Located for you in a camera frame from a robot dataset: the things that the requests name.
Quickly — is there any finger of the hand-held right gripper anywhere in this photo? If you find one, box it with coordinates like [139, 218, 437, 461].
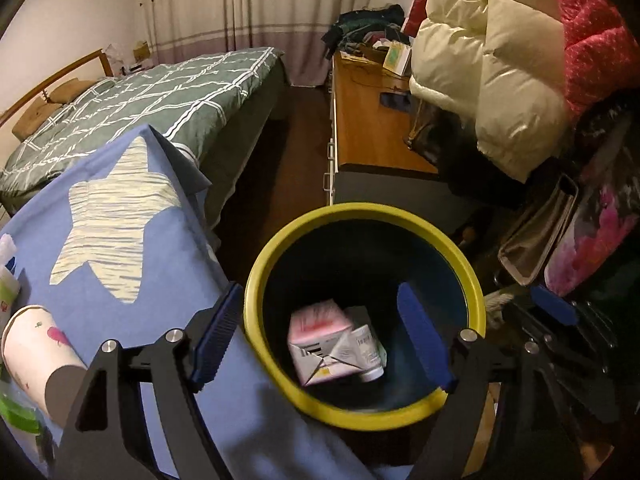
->
[505, 285, 626, 423]

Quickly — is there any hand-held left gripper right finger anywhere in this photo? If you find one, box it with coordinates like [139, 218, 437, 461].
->
[397, 282, 576, 480]

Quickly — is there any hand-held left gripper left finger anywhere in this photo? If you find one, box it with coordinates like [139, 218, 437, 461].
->
[57, 281, 244, 480]

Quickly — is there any pink milk carton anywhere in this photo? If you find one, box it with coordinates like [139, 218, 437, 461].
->
[287, 299, 366, 387]

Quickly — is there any yellow-rimmed trash bin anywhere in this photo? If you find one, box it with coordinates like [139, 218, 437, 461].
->
[243, 202, 487, 432]

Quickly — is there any white paper cup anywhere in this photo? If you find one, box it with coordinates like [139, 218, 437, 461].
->
[0, 304, 90, 426]

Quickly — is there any pale green plastic bag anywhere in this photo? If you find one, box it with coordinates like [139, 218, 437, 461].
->
[0, 266, 46, 436]

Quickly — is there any white plastic bottle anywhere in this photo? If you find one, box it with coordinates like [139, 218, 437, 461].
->
[350, 307, 388, 383]

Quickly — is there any beige handbag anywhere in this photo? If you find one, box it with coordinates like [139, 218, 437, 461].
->
[497, 174, 581, 288]

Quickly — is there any blue star-print tablecloth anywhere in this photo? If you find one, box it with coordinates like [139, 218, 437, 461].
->
[0, 122, 416, 480]

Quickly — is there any pink floral bag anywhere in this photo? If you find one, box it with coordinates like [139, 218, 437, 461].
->
[544, 180, 640, 301]

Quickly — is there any black garment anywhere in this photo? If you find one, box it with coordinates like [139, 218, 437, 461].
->
[410, 100, 551, 211]

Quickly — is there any wooden bed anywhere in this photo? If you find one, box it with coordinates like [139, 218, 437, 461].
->
[0, 46, 291, 241]

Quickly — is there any wooden dresser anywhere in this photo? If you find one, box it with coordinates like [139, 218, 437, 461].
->
[322, 50, 481, 211]

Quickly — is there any cream puffer jacket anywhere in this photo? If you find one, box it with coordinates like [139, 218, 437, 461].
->
[409, 0, 581, 183]

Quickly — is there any dark blue case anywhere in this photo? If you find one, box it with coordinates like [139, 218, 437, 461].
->
[380, 92, 413, 111]

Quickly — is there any green plaid duvet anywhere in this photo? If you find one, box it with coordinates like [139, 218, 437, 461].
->
[0, 46, 281, 201]

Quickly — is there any red dotted quilted jacket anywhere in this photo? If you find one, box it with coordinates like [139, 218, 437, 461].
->
[545, 0, 640, 116]

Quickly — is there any pale green book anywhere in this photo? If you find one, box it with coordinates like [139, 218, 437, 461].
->
[382, 42, 413, 76]

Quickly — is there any brown pillow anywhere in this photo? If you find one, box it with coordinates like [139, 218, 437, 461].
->
[12, 100, 66, 138]
[47, 79, 101, 103]

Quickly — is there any white bedside lamp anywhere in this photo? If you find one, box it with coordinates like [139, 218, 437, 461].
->
[102, 42, 126, 78]

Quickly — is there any pile of clothes on dresser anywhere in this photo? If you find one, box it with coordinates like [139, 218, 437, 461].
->
[322, 4, 413, 56]

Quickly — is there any pink and white curtain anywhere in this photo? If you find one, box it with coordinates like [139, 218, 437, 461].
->
[132, 0, 416, 86]

